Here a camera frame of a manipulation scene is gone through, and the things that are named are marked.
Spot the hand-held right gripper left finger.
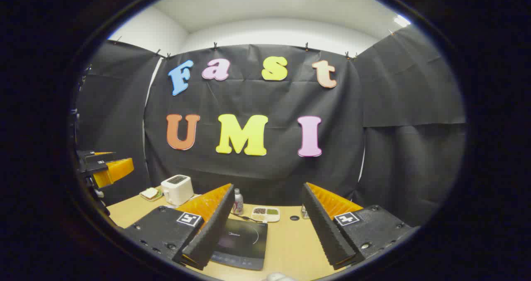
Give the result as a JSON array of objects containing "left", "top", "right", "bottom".
[{"left": 123, "top": 183, "right": 236, "bottom": 271}]

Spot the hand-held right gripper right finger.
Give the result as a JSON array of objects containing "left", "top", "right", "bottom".
[{"left": 302, "top": 182, "right": 415, "bottom": 270}]

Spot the black induction cooktop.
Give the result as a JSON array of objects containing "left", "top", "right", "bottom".
[{"left": 209, "top": 218, "right": 268, "bottom": 271}]

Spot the silver drink bottle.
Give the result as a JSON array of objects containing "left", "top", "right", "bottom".
[{"left": 232, "top": 188, "right": 244, "bottom": 216}]

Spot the white toaster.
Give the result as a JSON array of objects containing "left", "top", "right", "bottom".
[{"left": 161, "top": 174, "right": 194, "bottom": 206}]

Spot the white divided bean plate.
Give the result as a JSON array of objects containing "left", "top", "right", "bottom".
[{"left": 251, "top": 206, "right": 281, "bottom": 223}]

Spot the black power cable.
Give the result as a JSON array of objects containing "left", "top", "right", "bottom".
[{"left": 230, "top": 212, "right": 264, "bottom": 224}]

